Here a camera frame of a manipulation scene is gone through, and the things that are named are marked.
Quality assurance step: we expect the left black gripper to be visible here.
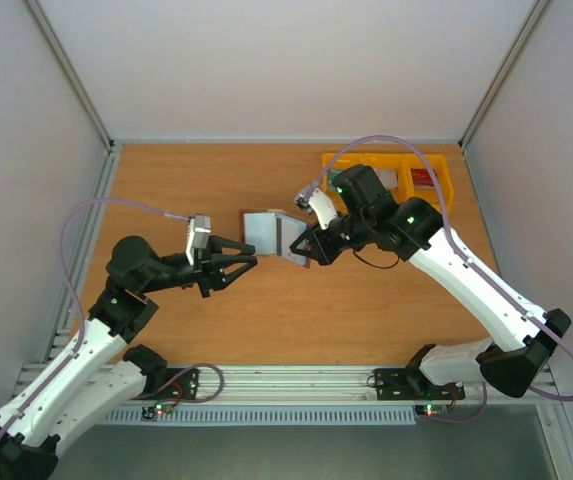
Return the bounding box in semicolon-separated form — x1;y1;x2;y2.
142;235;259;298

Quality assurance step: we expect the brown leather card holder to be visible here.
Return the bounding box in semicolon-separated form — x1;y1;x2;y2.
239;209;310;268

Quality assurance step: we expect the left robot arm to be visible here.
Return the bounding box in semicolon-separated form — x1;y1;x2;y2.
0;235;257;479

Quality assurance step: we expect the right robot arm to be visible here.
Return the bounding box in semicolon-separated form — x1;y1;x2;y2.
290;164;571;398

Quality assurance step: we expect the white card stack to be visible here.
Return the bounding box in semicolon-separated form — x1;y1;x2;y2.
375;169;398;190

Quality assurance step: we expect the red card stack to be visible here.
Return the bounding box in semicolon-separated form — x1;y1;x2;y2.
410;169;434;188

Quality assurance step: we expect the left yellow bin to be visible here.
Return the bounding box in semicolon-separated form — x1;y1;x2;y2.
320;153;364;213

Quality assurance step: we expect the yellow bin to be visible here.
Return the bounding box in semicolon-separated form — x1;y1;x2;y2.
363;153;414;203
320;153;364;213
404;153;455;212

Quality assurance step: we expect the right yellow bin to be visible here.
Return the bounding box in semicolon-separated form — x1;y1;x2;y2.
404;153;455;212

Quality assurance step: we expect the middle yellow bin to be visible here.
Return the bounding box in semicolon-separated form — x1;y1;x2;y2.
363;153;414;203

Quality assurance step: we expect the left small circuit board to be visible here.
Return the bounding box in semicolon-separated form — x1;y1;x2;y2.
140;404;174;421

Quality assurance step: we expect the small circuit board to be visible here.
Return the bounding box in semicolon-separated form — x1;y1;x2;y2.
415;403;451;417
140;404;174;421

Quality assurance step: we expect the right small circuit board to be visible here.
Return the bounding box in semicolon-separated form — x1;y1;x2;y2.
415;403;451;417

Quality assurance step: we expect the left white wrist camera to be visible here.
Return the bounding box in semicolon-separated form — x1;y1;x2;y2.
185;214;212;265

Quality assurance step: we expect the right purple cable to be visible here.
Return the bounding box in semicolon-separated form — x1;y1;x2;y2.
305;134;573;425

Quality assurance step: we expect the aluminium front rail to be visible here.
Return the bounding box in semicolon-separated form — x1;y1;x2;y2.
11;364;558;406

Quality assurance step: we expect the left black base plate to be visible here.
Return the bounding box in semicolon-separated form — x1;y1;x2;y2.
137;368;200;402

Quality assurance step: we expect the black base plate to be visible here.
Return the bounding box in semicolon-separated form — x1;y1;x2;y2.
367;367;466;401
137;368;200;402

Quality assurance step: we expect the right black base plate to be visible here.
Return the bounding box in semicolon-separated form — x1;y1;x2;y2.
367;367;466;401

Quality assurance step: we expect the grey slotted cable duct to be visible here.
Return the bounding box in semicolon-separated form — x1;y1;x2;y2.
99;405;415;427

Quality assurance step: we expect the left aluminium frame post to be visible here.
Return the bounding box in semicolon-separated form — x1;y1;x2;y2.
23;0;114;151

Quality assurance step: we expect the aluminium frame post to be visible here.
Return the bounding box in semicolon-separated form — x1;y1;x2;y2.
459;0;553;149
23;0;114;151

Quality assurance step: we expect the right aluminium frame post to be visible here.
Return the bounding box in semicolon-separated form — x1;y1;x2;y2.
459;0;553;149

